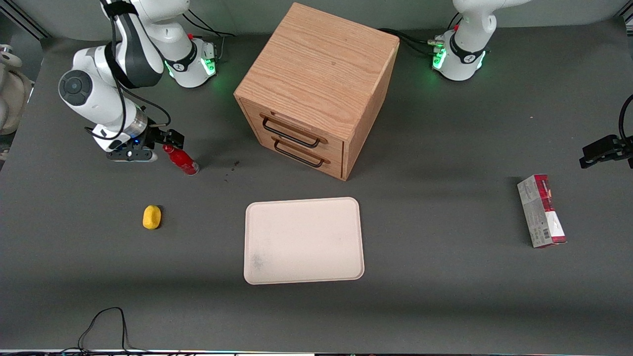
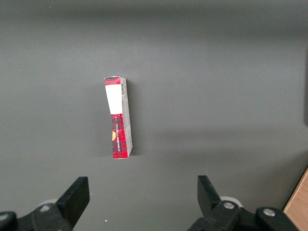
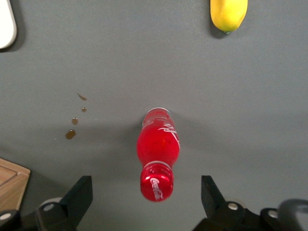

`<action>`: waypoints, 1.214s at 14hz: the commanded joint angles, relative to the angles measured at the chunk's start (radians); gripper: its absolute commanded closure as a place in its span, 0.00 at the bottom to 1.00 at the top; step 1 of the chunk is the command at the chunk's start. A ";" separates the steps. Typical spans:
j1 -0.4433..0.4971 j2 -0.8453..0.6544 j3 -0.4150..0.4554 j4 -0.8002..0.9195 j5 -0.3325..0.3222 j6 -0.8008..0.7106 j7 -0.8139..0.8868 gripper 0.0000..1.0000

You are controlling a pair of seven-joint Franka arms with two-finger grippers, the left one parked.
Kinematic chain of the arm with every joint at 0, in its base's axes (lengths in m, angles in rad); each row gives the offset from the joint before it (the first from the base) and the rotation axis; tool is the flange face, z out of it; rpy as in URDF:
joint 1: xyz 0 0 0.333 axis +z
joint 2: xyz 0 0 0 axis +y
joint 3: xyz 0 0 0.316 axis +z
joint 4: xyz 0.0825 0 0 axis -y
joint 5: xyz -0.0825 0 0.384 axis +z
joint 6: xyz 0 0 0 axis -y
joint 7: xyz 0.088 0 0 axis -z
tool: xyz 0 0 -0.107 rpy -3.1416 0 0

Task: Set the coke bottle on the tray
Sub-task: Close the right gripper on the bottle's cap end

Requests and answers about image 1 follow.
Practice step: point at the yellow lemon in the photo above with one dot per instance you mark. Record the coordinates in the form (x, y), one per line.
(152, 217)

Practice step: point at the beige rounded object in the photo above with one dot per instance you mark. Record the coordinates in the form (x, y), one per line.
(12, 99)

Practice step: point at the cream plastic tray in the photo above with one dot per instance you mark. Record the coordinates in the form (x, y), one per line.
(304, 242)

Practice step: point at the wooden drawer front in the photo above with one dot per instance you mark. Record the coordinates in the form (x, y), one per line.
(337, 147)
(337, 168)

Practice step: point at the wooden drawer cabinet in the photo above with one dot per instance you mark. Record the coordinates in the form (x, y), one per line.
(321, 64)

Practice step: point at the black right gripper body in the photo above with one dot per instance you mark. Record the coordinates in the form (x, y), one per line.
(154, 137)

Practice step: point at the grey and red carton box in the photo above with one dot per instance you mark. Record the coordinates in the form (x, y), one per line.
(543, 212)

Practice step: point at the grey wrist camera bar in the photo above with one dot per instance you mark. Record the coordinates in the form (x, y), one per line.
(129, 155)

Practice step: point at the red coke bottle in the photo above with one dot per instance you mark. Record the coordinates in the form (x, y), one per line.
(182, 160)

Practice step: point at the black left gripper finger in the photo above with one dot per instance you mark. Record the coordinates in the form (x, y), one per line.
(593, 160)
(601, 144)

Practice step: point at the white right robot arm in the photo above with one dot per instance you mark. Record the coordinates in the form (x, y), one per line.
(128, 54)

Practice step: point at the grey aluminium frame bar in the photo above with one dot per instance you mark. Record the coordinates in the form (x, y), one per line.
(24, 21)

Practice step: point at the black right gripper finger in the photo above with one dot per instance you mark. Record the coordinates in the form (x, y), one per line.
(161, 133)
(177, 139)

